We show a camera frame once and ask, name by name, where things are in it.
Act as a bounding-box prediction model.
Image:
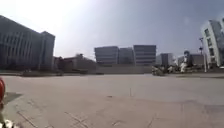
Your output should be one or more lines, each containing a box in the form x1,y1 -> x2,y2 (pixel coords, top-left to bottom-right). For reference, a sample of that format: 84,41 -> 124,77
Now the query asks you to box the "large dark grey building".
0,14 -> 56,72

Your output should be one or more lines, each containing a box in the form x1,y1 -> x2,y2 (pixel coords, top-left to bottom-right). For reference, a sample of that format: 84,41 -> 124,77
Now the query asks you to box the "low dark building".
53,53 -> 98,73

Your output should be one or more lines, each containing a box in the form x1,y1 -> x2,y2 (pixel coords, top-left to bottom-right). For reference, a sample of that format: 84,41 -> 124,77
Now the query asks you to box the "grey striped office building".
94,44 -> 157,67

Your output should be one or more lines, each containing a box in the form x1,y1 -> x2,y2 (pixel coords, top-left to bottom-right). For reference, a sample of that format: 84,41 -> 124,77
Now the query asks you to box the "distant pale building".
155,52 -> 175,67

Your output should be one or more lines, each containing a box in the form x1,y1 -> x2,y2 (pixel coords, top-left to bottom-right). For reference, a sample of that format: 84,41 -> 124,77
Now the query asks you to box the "low grey wall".
95,64 -> 154,75

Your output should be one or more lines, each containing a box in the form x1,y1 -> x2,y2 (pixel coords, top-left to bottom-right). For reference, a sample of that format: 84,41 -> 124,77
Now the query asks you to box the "white tall building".
200,17 -> 224,69

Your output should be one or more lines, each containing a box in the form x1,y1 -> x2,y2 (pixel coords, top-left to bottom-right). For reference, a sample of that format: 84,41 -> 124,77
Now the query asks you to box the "street lamp pole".
198,37 -> 208,73

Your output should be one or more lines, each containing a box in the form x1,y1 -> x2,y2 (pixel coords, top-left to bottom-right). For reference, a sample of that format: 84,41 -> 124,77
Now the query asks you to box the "row of parked vehicles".
151,63 -> 189,77

